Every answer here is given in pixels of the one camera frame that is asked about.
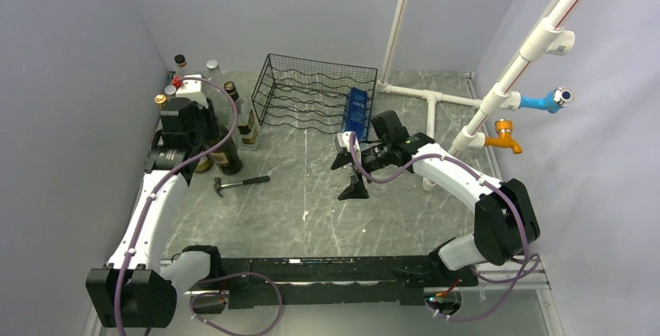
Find bottle black gold cap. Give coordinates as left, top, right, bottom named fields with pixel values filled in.
left=223, top=81, right=259, bottom=150

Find dark wine bottle gold cap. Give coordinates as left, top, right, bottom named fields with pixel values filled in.
left=153, top=94, right=168, bottom=111

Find clear bottle silver cap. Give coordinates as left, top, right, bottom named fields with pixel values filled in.
left=205, top=59, right=224, bottom=93

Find clear bottle blue medallion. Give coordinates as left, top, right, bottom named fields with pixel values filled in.
left=174, top=54, right=188, bottom=77

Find clear bottle dark neck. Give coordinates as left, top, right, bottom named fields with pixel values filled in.
left=163, top=84, right=177, bottom=100

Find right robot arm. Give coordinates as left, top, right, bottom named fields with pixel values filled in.
left=331, top=110, right=540, bottom=285

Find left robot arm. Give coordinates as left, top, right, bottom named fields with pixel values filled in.
left=86, top=97, right=224, bottom=331

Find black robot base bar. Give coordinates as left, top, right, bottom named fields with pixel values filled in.
left=193, top=255, right=479, bottom=310

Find blue square dash bottle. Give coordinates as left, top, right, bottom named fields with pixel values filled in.
left=341, top=88, right=369, bottom=140

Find small black hammer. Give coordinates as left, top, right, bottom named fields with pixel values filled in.
left=213, top=175, right=271, bottom=198

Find orange faucet tap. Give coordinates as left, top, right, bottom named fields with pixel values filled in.
left=484, top=119, right=523, bottom=155

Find blue faucet tap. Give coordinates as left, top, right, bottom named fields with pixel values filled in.
left=518, top=87, right=574, bottom=114

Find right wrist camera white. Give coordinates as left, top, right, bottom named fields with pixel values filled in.
left=334, top=131, right=361, bottom=155

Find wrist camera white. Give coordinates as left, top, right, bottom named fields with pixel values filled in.
left=334, top=131, right=361, bottom=155
left=172, top=75, right=209, bottom=109

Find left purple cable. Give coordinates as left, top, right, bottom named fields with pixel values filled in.
left=113, top=75, right=285, bottom=336

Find purple cable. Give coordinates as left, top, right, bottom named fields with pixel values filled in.
left=113, top=75, right=285, bottom=336
left=348, top=132, right=542, bottom=324

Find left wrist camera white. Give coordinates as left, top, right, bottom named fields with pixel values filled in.
left=172, top=75, right=209, bottom=109

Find black wire wine rack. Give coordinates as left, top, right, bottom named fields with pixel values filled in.
left=251, top=54, right=378, bottom=142

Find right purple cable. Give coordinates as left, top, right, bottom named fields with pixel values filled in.
left=348, top=132, right=542, bottom=324

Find white pvc pipe frame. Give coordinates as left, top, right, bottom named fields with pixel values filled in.
left=376, top=0, right=620, bottom=191

